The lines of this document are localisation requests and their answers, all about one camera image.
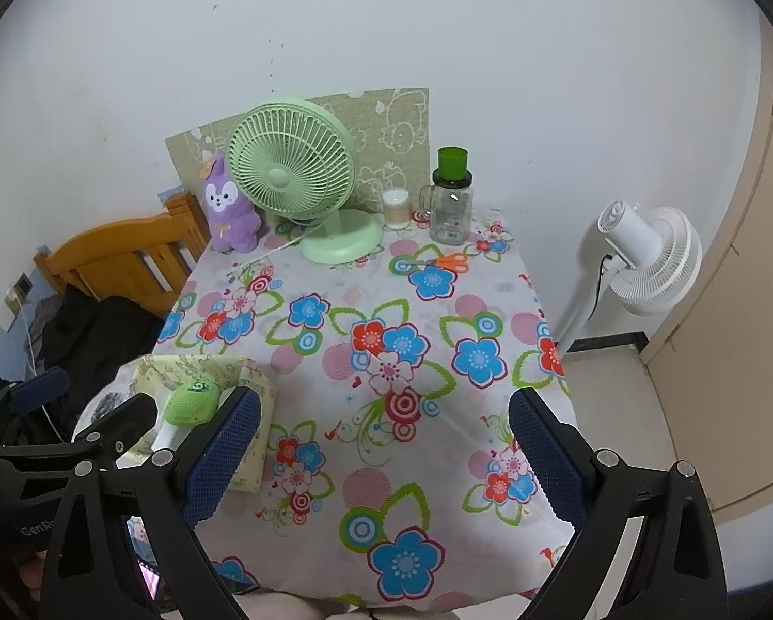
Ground green perforated panda case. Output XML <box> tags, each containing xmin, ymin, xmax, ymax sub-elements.
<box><xmin>167</xmin><ymin>380</ymin><xmax>223</xmax><ymax>427</ymax></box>

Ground glass jar with green lid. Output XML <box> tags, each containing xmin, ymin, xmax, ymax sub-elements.
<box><xmin>420</xmin><ymin>147</ymin><xmax>474</xmax><ymax>245</ymax></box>

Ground black fan power cable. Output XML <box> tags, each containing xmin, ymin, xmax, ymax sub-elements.
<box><xmin>589</xmin><ymin>255</ymin><xmax>616</xmax><ymax>324</ymax></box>

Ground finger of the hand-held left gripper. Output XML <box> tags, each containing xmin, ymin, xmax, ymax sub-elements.
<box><xmin>0</xmin><ymin>393</ymin><xmax>163</xmax><ymax>475</ymax></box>
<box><xmin>0</xmin><ymin>367</ymin><xmax>71</xmax><ymax>459</ymax></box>

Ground orange handled scissors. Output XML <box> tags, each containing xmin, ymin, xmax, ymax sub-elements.
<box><xmin>415</xmin><ymin>252</ymin><xmax>470</xmax><ymax>273</ymax></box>

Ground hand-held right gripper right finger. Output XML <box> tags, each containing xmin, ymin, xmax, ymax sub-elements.
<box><xmin>509</xmin><ymin>387</ymin><xmax>729</xmax><ymax>620</ymax></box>

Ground green desk fan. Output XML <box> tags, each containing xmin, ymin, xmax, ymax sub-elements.
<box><xmin>227</xmin><ymin>101</ymin><xmax>384</xmax><ymax>266</ymax></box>

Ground white patterned round object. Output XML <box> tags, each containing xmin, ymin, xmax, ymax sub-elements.
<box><xmin>73</xmin><ymin>378</ymin><xmax>138</xmax><ymax>446</ymax></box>

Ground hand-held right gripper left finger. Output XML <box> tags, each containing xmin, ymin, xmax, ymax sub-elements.
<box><xmin>38</xmin><ymin>385</ymin><xmax>262</xmax><ymax>620</ymax></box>

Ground white desk fan cable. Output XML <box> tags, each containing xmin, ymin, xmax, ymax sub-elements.
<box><xmin>239</xmin><ymin>232</ymin><xmax>311</xmax><ymax>267</ymax></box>

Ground wooden chair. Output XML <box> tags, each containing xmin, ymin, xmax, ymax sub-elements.
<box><xmin>34</xmin><ymin>192</ymin><xmax>210</xmax><ymax>311</ymax></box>

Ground purple plush toy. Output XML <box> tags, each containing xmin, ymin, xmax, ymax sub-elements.
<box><xmin>199</xmin><ymin>155</ymin><xmax>261</xmax><ymax>254</ymax></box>

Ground long white box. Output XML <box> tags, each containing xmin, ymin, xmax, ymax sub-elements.
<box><xmin>150</xmin><ymin>423</ymin><xmax>188</xmax><ymax>453</ymax></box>

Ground beige cabinet door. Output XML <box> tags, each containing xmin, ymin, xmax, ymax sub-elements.
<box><xmin>644</xmin><ymin>13</ymin><xmax>773</xmax><ymax>524</ymax></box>

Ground green cartoon patterned board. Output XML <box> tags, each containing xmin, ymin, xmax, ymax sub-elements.
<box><xmin>167</xmin><ymin>89</ymin><xmax>429</xmax><ymax>234</ymax></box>

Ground wall socket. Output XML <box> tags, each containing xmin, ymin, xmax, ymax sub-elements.
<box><xmin>2</xmin><ymin>274</ymin><xmax>32</xmax><ymax>311</ymax></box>

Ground white standing fan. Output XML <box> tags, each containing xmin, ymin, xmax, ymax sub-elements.
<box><xmin>554</xmin><ymin>200</ymin><xmax>703</xmax><ymax>359</ymax></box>

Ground yellow printed fabric storage box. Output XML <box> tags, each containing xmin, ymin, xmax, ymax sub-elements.
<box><xmin>112</xmin><ymin>355</ymin><xmax>277</xmax><ymax>495</ymax></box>

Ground floral printed tablecloth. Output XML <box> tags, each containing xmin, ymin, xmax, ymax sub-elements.
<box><xmin>123</xmin><ymin>208</ymin><xmax>577</xmax><ymax>611</ymax></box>

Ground clear cotton swab jar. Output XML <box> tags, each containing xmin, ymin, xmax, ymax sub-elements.
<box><xmin>383</xmin><ymin>189</ymin><xmax>413</xmax><ymax>230</ymax></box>

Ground dark clothing pile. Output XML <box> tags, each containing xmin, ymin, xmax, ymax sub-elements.
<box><xmin>38</xmin><ymin>284</ymin><xmax>161</xmax><ymax>401</ymax></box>

